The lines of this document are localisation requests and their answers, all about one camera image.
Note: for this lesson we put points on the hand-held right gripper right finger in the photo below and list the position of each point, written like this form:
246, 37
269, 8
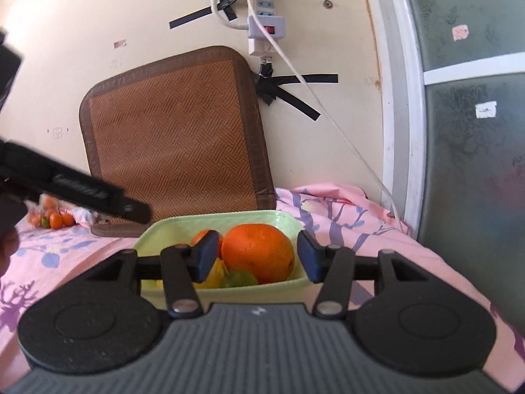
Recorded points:
307, 256

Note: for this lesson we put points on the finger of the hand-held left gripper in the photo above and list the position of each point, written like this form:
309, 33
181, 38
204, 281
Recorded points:
137, 212

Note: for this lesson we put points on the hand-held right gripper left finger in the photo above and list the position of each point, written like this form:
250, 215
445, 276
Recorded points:
207, 254

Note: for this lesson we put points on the small orange tangerine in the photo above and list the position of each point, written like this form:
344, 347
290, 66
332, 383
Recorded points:
199, 239

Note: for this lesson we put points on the yellow lemon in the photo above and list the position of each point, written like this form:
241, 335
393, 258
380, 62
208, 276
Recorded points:
215, 275

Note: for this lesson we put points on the light green plastic basket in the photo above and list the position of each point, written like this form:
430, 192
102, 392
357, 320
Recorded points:
176, 223

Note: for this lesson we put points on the green plum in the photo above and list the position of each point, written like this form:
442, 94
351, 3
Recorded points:
240, 279

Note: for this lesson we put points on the large orange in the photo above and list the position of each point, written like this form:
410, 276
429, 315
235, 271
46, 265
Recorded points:
258, 250

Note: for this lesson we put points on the person's left hand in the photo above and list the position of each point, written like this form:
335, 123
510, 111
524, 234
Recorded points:
8, 250

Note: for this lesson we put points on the pile of small kumquats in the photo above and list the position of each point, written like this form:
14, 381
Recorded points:
53, 218

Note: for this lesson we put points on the white crumpled cloth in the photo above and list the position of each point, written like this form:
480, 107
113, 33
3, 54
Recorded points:
84, 215

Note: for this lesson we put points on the brown woven seat mat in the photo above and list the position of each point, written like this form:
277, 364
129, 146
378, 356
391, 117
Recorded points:
172, 131

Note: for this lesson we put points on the pink printed bedsheet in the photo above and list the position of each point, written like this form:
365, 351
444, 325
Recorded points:
410, 262

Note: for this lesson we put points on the black tape star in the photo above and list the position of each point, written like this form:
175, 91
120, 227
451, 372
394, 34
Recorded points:
287, 90

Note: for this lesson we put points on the frosted glass door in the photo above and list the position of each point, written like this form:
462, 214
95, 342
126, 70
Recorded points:
471, 172

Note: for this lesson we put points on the black plug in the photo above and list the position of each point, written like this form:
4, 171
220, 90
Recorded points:
266, 65

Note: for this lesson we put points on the white power strip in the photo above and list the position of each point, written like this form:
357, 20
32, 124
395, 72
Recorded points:
264, 22

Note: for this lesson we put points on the white door sticker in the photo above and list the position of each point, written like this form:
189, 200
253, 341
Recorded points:
486, 110

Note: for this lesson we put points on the pink door sticker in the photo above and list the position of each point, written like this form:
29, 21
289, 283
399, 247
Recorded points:
459, 33

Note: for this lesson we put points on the small wall sticker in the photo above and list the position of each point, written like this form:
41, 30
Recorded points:
58, 132

